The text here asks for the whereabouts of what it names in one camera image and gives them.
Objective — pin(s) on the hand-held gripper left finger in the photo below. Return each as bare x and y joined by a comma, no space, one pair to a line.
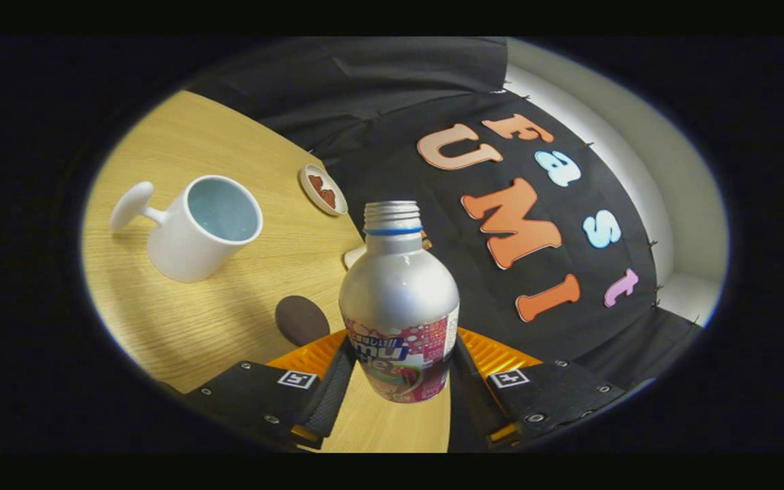
334,395

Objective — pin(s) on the white round plate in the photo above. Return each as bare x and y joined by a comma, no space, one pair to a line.
312,197

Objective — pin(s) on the dark brown round coaster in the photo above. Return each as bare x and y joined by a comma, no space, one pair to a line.
301,320

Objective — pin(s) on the white toaster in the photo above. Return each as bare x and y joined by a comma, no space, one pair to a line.
354,257

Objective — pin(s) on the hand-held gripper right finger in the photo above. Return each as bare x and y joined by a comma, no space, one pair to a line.
474,401

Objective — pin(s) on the reddish brown food piece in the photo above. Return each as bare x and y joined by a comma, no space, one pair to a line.
316,182
328,199

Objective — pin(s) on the wooden table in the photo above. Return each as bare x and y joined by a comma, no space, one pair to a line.
229,136

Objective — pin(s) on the silver bottle with pink label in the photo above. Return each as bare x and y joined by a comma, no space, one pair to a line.
399,292

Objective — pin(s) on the white cup with blue inside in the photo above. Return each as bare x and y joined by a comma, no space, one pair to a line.
188,248

